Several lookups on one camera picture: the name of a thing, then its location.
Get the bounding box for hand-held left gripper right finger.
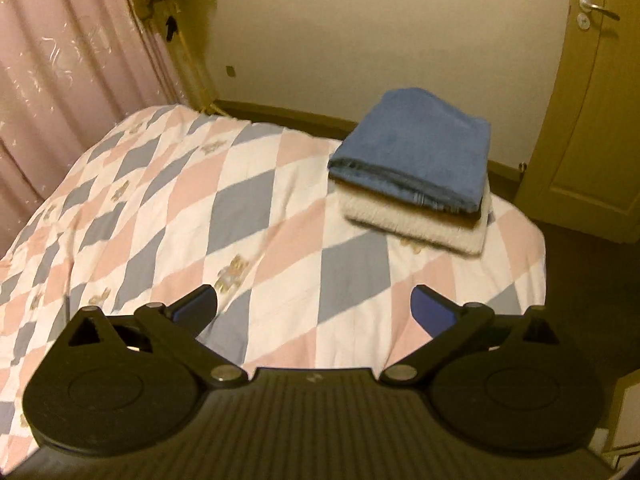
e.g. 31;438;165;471
379;284;566;389

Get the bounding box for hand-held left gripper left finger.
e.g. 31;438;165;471
65;285;252;389

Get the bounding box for blue denim garment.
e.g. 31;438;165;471
327;89;492;214

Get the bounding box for white fluffy garment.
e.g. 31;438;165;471
337;180;493;256

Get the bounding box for brown garment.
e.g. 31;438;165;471
430;207;483;231

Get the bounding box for diamond patterned quilt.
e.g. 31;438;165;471
0;105;546;441

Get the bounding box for white cabinet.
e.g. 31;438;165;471
600;370;640;466

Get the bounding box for wooden door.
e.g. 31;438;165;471
515;0;640;246

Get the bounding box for pink curtain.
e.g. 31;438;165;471
0;0;211;256

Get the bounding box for silver door handle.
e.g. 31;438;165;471
576;0;621;30

